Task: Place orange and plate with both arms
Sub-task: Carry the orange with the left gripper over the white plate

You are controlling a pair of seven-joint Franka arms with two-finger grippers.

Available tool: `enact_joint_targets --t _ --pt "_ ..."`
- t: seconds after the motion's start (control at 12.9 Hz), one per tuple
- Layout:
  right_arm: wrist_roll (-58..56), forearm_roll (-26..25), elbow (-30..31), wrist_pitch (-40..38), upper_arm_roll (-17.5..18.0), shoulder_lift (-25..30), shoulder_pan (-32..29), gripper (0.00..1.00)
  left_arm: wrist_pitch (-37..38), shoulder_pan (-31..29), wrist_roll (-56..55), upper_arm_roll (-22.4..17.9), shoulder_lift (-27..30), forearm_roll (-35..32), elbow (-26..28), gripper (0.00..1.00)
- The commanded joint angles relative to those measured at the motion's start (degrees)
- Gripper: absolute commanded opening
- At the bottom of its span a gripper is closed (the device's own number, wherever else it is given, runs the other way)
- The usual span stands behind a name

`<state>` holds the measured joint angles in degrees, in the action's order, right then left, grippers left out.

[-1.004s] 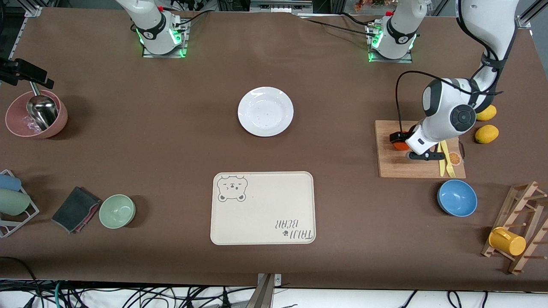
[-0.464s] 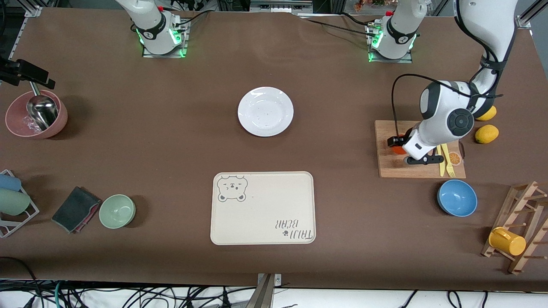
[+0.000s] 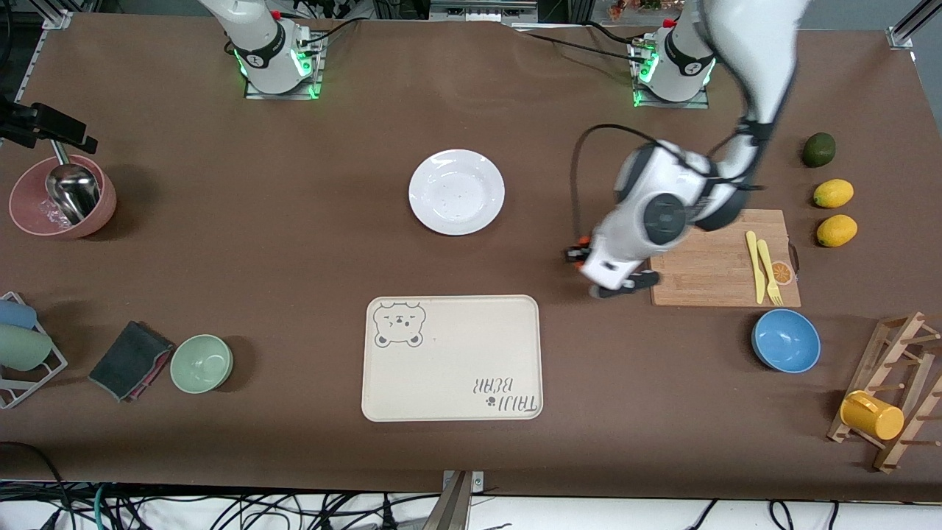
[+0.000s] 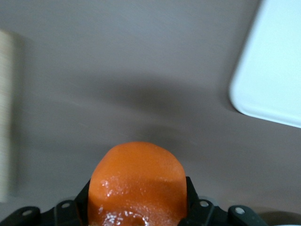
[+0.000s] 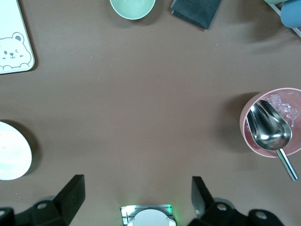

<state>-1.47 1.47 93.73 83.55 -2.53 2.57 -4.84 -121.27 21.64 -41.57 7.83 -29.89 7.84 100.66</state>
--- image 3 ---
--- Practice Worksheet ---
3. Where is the pink bowl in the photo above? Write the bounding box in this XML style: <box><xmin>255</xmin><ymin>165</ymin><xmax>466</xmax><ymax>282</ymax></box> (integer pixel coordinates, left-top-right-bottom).
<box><xmin>9</xmin><ymin>155</ymin><xmax>117</xmax><ymax>239</ymax></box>

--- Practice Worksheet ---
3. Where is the pale green bowl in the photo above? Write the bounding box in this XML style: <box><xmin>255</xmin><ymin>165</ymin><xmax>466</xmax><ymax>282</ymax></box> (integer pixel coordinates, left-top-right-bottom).
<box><xmin>170</xmin><ymin>334</ymin><xmax>234</xmax><ymax>395</ymax></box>

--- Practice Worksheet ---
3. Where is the bamboo cutting board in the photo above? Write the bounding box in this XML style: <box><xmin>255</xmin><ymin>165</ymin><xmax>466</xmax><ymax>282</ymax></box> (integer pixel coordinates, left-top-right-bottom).
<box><xmin>645</xmin><ymin>209</ymin><xmax>801</xmax><ymax>308</ymax></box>

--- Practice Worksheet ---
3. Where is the yellow plastic knife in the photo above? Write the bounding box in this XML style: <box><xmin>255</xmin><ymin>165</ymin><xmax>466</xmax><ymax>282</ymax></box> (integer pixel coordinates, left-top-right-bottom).
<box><xmin>746</xmin><ymin>231</ymin><xmax>766</xmax><ymax>305</ymax></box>

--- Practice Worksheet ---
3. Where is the white wire cup rack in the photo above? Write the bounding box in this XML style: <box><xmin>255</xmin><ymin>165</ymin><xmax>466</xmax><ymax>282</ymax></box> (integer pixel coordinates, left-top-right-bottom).
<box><xmin>0</xmin><ymin>291</ymin><xmax>68</xmax><ymax>410</ymax></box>

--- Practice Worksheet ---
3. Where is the yellow mug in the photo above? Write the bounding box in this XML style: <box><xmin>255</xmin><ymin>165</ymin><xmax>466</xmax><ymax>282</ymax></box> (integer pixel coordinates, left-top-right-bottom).
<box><xmin>840</xmin><ymin>390</ymin><xmax>905</xmax><ymax>442</ymax></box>

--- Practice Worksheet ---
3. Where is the dark grey folded cloth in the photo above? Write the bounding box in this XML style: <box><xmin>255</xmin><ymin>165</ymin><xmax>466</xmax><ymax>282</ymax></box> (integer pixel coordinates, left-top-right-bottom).
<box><xmin>88</xmin><ymin>320</ymin><xmax>176</xmax><ymax>403</ymax></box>

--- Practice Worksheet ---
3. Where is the blue bowl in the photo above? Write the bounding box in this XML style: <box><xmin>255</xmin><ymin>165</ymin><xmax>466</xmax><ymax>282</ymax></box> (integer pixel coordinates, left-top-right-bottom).
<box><xmin>751</xmin><ymin>308</ymin><xmax>821</xmax><ymax>374</ymax></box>

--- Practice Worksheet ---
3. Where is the aluminium frame post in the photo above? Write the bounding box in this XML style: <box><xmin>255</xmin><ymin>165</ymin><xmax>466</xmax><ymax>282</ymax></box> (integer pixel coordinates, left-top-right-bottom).
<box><xmin>40</xmin><ymin>0</ymin><xmax>76</xmax><ymax>30</ymax></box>
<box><xmin>887</xmin><ymin>0</ymin><xmax>942</xmax><ymax>49</ymax></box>

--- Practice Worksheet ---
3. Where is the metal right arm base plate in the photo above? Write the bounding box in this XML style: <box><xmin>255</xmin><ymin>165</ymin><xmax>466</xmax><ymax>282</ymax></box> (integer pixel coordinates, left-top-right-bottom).
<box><xmin>244</xmin><ymin>35</ymin><xmax>326</xmax><ymax>100</ymax></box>

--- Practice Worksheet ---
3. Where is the cream bear print tray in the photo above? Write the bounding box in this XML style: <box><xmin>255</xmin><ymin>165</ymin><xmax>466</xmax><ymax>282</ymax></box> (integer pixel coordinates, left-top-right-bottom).
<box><xmin>361</xmin><ymin>295</ymin><xmax>544</xmax><ymax>423</ymax></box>

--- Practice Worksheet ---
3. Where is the yellow plastic fork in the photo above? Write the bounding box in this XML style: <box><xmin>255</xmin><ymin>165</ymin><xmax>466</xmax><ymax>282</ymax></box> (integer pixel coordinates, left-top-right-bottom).
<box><xmin>757</xmin><ymin>239</ymin><xmax>784</xmax><ymax>306</ymax></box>

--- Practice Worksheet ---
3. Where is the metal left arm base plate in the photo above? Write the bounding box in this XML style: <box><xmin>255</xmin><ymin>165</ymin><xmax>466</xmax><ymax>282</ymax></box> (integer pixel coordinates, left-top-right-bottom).
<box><xmin>629</xmin><ymin>40</ymin><xmax>712</xmax><ymax>110</ymax></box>

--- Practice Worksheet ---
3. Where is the black cable to base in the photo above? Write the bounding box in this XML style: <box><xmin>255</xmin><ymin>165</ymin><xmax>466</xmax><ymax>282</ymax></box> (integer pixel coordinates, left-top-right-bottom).
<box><xmin>298</xmin><ymin>18</ymin><xmax>361</xmax><ymax>51</ymax></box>
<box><xmin>515</xmin><ymin>26</ymin><xmax>642</xmax><ymax>63</ymax></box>

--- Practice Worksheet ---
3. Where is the dark green avocado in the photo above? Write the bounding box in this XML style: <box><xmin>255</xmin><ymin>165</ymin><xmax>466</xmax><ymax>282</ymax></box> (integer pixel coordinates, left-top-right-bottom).
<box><xmin>801</xmin><ymin>132</ymin><xmax>837</xmax><ymax>168</ymax></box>

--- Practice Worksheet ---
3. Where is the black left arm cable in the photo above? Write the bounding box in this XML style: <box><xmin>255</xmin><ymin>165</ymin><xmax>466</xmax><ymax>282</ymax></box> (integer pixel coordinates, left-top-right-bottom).
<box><xmin>573</xmin><ymin>124</ymin><xmax>663</xmax><ymax>244</ymax></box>

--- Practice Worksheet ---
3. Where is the black cable to left base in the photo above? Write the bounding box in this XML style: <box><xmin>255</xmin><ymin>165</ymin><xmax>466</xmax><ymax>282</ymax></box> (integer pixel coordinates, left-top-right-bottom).
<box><xmin>515</xmin><ymin>26</ymin><xmax>642</xmax><ymax>63</ymax></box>

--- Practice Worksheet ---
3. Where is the black cable to right base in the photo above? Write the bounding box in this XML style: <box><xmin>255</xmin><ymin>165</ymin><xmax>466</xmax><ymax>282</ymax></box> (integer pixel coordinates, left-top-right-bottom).
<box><xmin>298</xmin><ymin>18</ymin><xmax>361</xmax><ymax>51</ymax></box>

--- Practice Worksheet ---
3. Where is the yellow lemon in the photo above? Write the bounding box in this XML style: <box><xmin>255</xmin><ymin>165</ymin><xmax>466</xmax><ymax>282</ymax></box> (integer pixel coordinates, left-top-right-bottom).
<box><xmin>816</xmin><ymin>214</ymin><xmax>859</xmax><ymax>248</ymax></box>
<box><xmin>813</xmin><ymin>179</ymin><xmax>855</xmax><ymax>209</ymax></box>

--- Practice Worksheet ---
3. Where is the wooden mug rack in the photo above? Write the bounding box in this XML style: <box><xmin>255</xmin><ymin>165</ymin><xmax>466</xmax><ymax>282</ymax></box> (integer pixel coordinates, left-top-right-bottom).
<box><xmin>827</xmin><ymin>311</ymin><xmax>942</xmax><ymax>473</ymax></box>

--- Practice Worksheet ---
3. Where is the pale green cup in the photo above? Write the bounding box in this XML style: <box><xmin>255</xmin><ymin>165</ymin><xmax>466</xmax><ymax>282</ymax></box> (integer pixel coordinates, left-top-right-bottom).
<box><xmin>0</xmin><ymin>324</ymin><xmax>54</xmax><ymax>372</ymax></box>

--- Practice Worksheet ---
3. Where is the steel scoop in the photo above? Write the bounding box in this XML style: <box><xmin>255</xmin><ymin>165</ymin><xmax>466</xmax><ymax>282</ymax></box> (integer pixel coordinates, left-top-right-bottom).
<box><xmin>46</xmin><ymin>140</ymin><xmax>102</xmax><ymax>225</ymax></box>

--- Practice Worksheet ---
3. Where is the white round plate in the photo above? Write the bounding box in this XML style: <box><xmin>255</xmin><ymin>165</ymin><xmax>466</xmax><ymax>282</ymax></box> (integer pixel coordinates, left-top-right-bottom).
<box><xmin>408</xmin><ymin>149</ymin><xmax>506</xmax><ymax>236</ymax></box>

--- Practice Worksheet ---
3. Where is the pale blue cup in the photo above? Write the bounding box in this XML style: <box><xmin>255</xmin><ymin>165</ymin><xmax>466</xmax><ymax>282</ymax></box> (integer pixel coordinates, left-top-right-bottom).
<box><xmin>0</xmin><ymin>300</ymin><xmax>38</xmax><ymax>330</ymax></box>

